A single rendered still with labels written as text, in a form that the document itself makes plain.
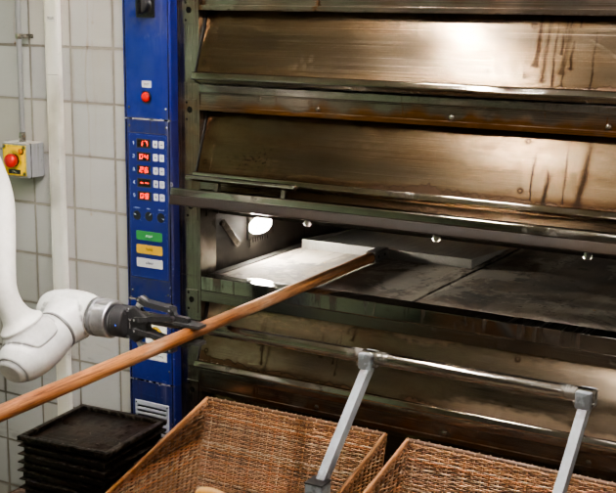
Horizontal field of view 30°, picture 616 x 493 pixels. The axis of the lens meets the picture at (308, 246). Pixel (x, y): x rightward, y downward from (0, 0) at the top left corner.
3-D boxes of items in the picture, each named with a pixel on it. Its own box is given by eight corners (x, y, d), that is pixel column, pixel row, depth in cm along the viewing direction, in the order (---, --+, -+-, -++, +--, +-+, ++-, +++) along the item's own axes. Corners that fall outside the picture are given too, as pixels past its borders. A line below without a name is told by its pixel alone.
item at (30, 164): (20, 173, 344) (18, 139, 342) (45, 175, 339) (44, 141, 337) (1, 176, 338) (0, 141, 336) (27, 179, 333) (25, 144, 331)
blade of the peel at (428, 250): (471, 268, 329) (471, 259, 329) (301, 247, 355) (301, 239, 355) (512, 246, 360) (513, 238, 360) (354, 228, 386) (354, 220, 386)
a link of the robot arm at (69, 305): (115, 322, 275) (82, 354, 265) (64, 313, 282) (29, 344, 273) (104, 284, 270) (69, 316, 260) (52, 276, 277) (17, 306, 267)
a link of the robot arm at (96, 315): (110, 331, 273) (130, 334, 270) (84, 339, 265) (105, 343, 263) (109, 292, 271) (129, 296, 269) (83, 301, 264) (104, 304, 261)
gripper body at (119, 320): (126, 297, 268) (158, 303, 264) (126, 334, 270) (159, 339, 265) (106, 305, 262) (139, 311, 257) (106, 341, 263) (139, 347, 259)
